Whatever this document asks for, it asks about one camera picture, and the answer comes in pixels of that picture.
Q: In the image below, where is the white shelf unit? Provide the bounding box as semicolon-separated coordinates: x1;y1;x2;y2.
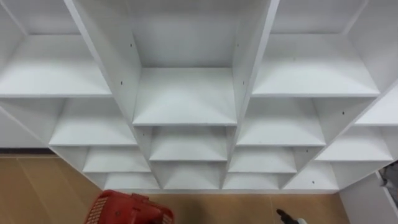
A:
0;0;398;195

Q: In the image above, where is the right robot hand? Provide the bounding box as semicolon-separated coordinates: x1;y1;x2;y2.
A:
275;208;309;224

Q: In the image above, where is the dark grey object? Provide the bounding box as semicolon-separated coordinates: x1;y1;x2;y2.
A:
378;161;398;207

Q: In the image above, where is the white cabinet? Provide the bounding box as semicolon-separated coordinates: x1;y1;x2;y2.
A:
338;170;398;224

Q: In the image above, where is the red plastic basket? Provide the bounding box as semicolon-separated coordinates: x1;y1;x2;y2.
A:
83;189;175;224

